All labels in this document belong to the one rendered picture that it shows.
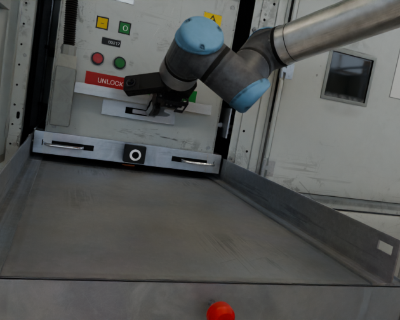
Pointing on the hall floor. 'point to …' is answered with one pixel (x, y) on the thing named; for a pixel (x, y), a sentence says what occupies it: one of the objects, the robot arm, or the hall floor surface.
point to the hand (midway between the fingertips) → (147, 111)
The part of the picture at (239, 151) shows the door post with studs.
